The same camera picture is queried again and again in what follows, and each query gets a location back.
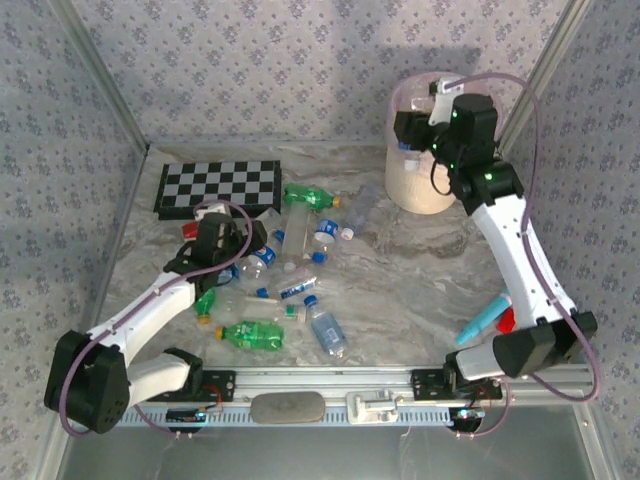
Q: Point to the green plastic bottle yellow cap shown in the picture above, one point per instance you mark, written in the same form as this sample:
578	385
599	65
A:
206	302
307	196
255	335

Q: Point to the clear bottle green label band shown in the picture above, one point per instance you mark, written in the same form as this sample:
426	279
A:
270	216

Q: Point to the aluminium frame post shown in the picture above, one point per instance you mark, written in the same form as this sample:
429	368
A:
107	75
556	45

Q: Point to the pink plastic bin liner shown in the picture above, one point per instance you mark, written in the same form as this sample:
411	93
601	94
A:
407	85

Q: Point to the white plastic latch bracket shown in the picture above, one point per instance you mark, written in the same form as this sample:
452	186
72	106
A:
370	407

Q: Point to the small circuit board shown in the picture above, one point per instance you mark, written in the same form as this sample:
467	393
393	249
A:
467	415
185	416

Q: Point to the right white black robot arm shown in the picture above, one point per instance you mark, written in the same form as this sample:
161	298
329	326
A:
520	260

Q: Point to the long clear bottle white cap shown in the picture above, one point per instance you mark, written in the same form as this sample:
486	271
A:
260	307

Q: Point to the left small circuit board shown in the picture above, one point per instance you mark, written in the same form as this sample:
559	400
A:
185	416

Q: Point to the frosted square plastic bottle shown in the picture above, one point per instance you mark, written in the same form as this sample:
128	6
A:
297	232

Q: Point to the grey oval pad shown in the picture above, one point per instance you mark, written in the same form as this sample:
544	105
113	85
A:
287	407

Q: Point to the black white chessboard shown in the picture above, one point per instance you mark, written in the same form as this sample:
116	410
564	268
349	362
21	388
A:
215	182

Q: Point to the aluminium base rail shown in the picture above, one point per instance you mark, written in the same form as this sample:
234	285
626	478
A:
325	380

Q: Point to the right black mount plate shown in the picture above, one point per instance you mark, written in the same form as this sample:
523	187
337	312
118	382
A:
425	384

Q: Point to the black mount plate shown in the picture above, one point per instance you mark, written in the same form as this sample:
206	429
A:
222	382
425	384

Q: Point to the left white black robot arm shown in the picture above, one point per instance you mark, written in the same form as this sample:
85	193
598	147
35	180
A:
150	314

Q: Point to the teal plastic tube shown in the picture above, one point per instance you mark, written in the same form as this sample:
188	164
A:
480	322

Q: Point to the red labelled plastic bottle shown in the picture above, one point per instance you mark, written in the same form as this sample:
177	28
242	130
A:
190	231

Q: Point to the white ribbed waste bin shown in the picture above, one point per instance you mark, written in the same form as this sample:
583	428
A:
415	190

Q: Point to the left black mount plate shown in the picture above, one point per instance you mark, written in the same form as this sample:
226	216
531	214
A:
222	382

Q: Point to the red plastic object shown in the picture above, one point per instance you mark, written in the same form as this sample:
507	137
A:
506	320

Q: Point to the clear bottle white blue label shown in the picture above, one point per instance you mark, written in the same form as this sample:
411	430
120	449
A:
296	287

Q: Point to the small water bottle blue cap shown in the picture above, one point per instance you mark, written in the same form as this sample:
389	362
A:
327	330

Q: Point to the right small circuit board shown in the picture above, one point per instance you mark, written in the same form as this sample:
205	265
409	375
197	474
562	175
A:
467	415

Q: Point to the crushed clear bottle blue label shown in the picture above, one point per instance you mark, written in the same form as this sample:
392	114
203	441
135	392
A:
325	226

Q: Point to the Pepsi bottle blue label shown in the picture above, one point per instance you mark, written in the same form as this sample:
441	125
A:
265	255

